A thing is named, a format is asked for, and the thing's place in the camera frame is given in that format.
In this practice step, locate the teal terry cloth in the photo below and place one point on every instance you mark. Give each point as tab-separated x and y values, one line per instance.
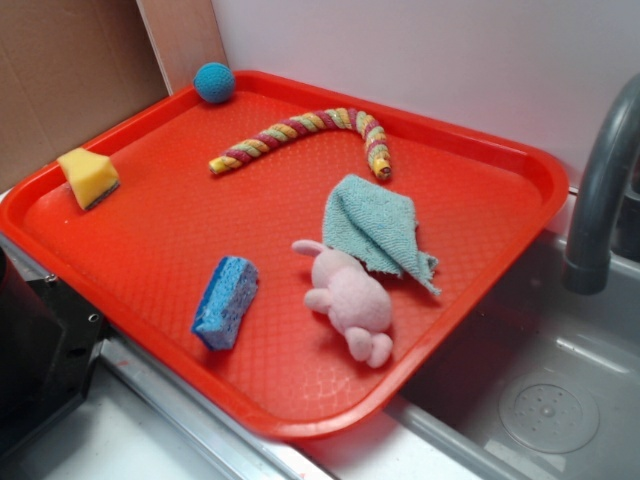
377	227

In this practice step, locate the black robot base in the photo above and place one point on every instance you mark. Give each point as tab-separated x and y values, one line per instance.
50	338

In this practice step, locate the brown cardboard panel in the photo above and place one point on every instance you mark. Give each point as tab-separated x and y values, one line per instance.
70	70

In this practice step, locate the multicolour twisted rope toy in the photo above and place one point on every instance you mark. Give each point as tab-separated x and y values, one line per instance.
365	125

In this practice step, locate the blue cellulose sponge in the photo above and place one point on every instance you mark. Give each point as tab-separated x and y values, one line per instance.
226	299

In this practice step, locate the grey sink basin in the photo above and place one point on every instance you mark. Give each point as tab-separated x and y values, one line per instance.
536	383

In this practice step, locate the red plastic tray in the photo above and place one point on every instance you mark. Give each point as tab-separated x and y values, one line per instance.
145	255

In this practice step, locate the grey sink faucet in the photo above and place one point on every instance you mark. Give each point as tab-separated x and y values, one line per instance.
605	218

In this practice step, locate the pink plush toy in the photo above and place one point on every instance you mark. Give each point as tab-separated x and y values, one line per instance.
356	304

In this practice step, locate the blue crocheted ball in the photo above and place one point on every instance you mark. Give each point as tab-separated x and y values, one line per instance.
214	82

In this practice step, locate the yellow sponge with green pad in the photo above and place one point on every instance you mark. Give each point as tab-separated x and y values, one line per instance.
91	176

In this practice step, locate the light wooden board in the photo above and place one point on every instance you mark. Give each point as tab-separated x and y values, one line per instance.
184	36

